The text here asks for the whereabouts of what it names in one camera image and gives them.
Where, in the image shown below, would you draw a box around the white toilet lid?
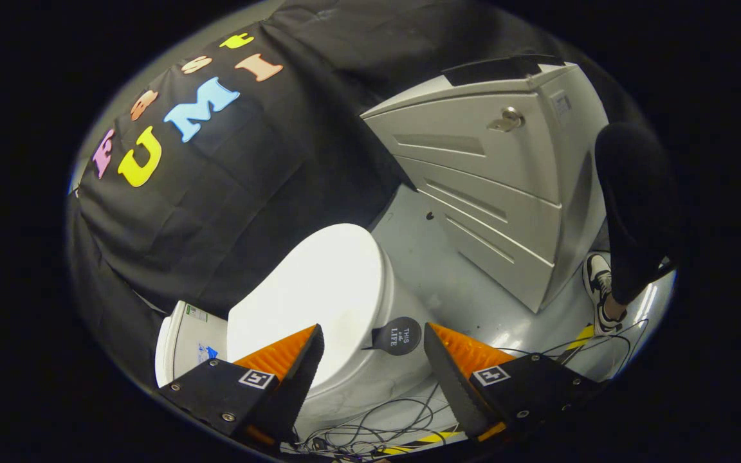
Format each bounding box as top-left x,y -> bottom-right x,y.
226,223 -> 388,388

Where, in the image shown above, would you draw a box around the black round lid handle tag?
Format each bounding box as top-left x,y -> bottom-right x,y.
362,316 -> 423,356

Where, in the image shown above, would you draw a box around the black holder block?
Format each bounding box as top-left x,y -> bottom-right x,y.
443,61 -> 531,87
513,54 -> 566,70

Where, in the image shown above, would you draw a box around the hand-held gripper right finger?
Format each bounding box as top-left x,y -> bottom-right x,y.
423,322 -> 603,444

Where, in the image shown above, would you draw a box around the black backdrop cloth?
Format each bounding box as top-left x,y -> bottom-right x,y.
65,0 -> 641,388

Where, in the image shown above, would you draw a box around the white drawer cabinet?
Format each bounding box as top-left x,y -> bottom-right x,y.
361,61 -> 609,314

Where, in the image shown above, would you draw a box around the person's leg in black trousers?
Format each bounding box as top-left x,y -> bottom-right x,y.
594,122 -> 684,307

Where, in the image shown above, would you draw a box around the silver cabinet lock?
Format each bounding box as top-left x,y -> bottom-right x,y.
488,107 -> 526,134

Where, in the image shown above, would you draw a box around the person's white black shoe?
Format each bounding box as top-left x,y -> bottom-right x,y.
581,252 -> 629,336

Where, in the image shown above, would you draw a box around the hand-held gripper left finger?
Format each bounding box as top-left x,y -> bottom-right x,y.
157,323 -> 325,448

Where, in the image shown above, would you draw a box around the white toilet bowl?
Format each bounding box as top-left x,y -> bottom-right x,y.
293,254 -> 437,439

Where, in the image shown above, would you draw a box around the tangled black cables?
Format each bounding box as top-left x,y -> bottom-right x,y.
293,317 -> 652,461

